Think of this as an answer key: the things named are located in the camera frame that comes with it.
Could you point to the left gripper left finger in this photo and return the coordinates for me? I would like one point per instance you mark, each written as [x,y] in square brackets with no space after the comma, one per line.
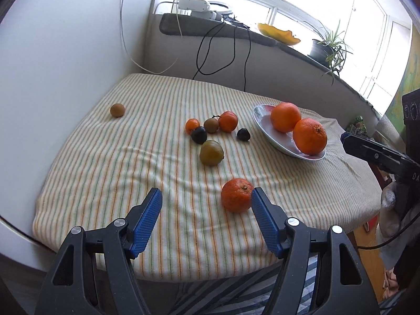
[70,288]

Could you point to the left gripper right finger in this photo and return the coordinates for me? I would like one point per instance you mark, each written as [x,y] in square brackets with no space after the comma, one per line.
[341,283]

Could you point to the large orange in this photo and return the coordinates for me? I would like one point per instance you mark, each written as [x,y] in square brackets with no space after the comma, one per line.
[285,116]
[309,136]

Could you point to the small brown round fruit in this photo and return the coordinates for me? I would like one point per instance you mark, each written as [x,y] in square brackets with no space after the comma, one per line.
[117,110]

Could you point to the green brown plum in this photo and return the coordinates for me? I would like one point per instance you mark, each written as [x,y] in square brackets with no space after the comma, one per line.
[211,153]

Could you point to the dark plum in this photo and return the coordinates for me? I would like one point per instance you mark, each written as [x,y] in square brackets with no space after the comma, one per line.
[243,135]
[199,135]

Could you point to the white gloved right hand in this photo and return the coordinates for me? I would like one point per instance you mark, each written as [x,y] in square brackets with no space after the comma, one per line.
[390,224]

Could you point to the green snack bag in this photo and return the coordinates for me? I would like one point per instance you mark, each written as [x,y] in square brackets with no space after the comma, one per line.
[357,127]

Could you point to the potted spider plant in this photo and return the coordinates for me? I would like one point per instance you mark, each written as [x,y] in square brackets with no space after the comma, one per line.
[329,49]

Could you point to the floral white plate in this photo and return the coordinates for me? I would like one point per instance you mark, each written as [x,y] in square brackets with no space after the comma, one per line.
[283,142]

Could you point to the striped table cloth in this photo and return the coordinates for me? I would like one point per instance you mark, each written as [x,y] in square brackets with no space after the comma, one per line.
[108,165]

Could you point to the yellow bowl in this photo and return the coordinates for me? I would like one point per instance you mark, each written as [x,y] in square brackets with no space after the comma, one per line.
[285,37]

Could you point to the small orange kumquat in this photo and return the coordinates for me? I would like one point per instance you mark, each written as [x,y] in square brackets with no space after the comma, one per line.
[191,125]

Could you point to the stemmed mandarin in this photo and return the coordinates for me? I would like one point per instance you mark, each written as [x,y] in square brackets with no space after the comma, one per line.
[228,121]

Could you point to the brown kiwi fruit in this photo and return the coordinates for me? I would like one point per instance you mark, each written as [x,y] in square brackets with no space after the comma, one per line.
[211,125]

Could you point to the white power strip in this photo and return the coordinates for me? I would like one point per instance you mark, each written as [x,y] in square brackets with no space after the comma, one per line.
[204,9]

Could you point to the grey windowsill mat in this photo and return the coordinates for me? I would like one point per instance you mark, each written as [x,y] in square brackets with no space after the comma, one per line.
[172,25]

